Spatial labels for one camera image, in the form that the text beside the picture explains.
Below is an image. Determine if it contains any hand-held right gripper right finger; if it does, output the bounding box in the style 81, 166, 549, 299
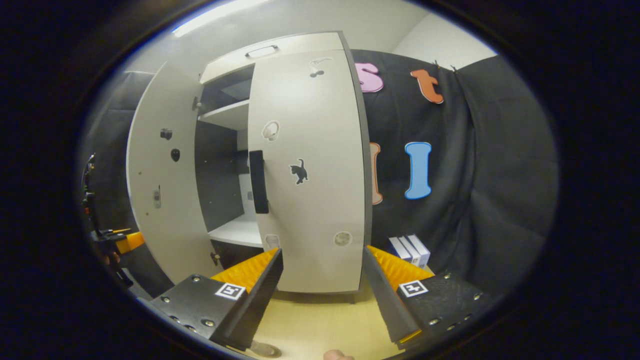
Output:
362, 245, 496, 351

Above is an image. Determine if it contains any white cabinet shelf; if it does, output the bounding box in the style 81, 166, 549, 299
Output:
198, 99, 251, 132

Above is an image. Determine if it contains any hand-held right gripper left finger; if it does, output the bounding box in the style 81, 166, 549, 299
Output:
150, 249, 285, 352

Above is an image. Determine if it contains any white cabinet door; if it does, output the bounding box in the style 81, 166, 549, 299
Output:
126, 62, 224, 286
247, 49, 374, 295

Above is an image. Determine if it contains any round grey coaster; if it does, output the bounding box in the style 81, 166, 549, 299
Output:
247, 340, 283, 359

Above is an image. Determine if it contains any white cabinet drawer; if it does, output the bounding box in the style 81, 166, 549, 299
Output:
200, 31, 352, 85

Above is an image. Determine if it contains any white and grey cabinet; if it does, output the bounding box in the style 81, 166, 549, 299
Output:
192, 31, 374, 296

